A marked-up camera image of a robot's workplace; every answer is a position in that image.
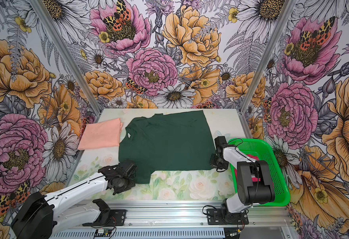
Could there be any dark green t-shirt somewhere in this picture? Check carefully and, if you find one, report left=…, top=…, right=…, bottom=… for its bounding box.
left=118, top=111, right=215, bottom=184

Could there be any green plastic laundry basket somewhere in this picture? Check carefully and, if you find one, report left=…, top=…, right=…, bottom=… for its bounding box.
left=228, top=138, right=291, bottom=207

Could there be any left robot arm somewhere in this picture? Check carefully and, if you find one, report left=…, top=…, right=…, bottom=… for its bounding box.
left=11, top=160, right=136, bottom=239

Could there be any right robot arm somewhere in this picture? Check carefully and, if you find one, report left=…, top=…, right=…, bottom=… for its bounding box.
left=206, top=136, right=276, bottom=226

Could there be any magenta t-shirt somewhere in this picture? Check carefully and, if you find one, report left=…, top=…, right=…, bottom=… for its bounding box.
left=234, top=154, right=261, bottom=185

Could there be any folded peach t-shirt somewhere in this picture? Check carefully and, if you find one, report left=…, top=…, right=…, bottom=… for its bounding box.
left=78, top=118, right=123, bottom=150

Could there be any small green circuit board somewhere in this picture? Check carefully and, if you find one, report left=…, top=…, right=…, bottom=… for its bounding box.
left=94, top=229, right=113, bottom=239

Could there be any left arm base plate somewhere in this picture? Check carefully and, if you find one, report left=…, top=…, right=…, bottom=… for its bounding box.
left=82, top=209, right=127, bottom=228

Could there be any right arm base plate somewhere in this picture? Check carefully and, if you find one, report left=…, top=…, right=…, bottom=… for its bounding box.
left=205, top=208, right=249, bottom=226

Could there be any aluminium mounting rail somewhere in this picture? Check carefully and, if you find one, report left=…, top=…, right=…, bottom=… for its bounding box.
left=52, top=200, right=298, bottom=239

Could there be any right aluminium frame post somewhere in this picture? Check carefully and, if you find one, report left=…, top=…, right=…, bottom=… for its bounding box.
left=239, top=0, right=291, bottom=114

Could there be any aluminium frame post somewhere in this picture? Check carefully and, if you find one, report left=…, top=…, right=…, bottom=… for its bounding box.
left=30, top=1, right=102, bottom=117
left=239, top=0, right=291, bottom=114

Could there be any left aluminium frame post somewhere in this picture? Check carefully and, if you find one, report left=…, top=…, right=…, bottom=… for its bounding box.
left=30, top=1, right=102, bottom=117

